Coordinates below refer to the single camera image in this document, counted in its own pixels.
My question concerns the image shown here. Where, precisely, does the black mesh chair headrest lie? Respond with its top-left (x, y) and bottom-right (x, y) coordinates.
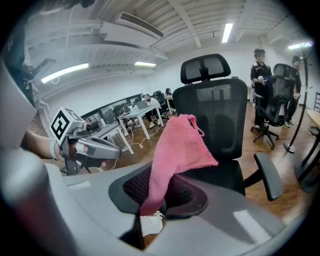
top-left (180, 53), bottom-right (232, 86)

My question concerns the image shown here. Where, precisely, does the pink cloth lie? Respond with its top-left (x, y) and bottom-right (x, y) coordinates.
top-left (139, 114), bottom-right (219, 217)

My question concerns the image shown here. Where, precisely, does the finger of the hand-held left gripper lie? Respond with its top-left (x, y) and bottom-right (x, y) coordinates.
top-left (90, 136), bottom-right (123, 161)

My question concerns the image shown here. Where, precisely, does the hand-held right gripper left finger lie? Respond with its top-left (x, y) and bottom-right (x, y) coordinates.
top-left (44, 161), bottom-right (153, 256)

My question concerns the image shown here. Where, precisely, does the round wooden table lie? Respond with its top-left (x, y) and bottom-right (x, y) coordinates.
top-left (294, 109), bottom-right (320, 193)

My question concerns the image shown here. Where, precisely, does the black office chair seat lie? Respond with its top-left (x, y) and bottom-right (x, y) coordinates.
top-left (178, 158), bottom-right (246, 197)

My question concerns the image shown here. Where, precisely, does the black mesh office chair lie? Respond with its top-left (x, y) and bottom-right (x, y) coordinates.
top-left (251, 63), bottom-right (296, 151)

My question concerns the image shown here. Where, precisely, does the white desk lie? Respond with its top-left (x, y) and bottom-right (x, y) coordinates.
top-left (91, 123), bottom-right (135, 156)
top-left (116, 104), bottom-right (165, 141)

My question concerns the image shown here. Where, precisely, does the black chair armrest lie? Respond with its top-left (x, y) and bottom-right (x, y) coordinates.
top-left (243, 151), bottom-right (285, 202)

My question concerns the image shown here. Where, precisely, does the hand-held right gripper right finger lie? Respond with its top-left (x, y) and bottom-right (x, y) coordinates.
top-left (147, 173), bottom-right (287, 256)

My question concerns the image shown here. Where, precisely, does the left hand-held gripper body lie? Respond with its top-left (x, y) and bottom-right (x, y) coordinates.
top-left (49, 106), bottom-right (101, 169)

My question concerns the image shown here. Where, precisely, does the white air conditioner unit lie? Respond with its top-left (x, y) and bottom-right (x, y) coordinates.
top-left (99, 11), bottom-right (165, 48)

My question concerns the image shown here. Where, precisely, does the person's left forearm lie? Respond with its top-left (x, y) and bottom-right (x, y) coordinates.
top-left (21, 129), bottom-right (55, 161)

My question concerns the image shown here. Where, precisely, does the white wrist strap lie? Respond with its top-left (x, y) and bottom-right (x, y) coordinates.
top-left (49, 139), bottom-right (60, 161)

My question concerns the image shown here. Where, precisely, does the black mesh chair backrest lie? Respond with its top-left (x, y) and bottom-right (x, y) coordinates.
top-left (172, 78), bottom-right (248, 161)

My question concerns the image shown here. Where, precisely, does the grey laptop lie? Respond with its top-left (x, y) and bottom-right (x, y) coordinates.
top-left (136, 99), bottom-right (151, 110)

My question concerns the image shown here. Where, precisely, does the person's left hand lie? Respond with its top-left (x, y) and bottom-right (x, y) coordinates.
top-left (67, 142), bottom-right (89, 161)

